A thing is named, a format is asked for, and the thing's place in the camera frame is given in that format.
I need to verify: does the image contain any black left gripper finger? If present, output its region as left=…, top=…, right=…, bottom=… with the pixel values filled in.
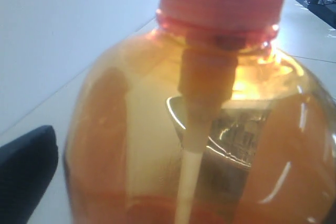
left=1, top=125, right=59, bottom=223

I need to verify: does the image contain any orange pump soap bottle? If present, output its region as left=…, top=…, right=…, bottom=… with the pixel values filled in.
left=64, top=0, right=335, bottom=223

